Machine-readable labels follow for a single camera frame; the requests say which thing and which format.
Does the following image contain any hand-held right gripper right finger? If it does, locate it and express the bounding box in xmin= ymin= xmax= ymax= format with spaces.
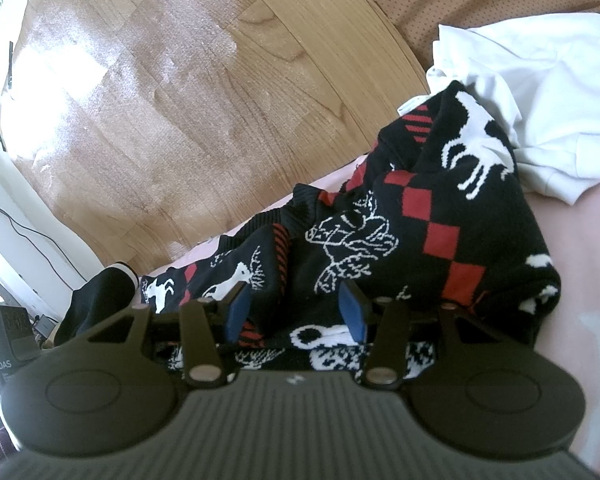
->
xmin=340 ymin=280 xmax=512 ymax=392

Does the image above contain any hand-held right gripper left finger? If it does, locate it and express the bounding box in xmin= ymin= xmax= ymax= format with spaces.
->
xmin=82 ymin=280 xmax=253 ymax=391

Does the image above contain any black red deer-patterned sweater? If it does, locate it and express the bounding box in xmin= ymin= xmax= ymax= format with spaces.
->
xmin=140 ymin=80 xmax=563 ymax=376

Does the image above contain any black garment with white band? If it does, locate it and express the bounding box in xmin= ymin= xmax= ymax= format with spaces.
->
xmin=55 ymin=261 xmax=140 ymax=348

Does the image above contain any wooden headboard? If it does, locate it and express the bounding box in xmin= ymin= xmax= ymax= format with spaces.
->
xmin=0 ymin=0 xmax=431 ymax=276

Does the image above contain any pink printed bed sheet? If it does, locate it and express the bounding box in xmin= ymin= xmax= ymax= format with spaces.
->
xmin=140 ymin=152 xmax=600 ymax=480

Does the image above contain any black cable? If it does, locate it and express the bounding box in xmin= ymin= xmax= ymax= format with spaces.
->
xmin=0 ymin=187 xmax=83 ymax=288

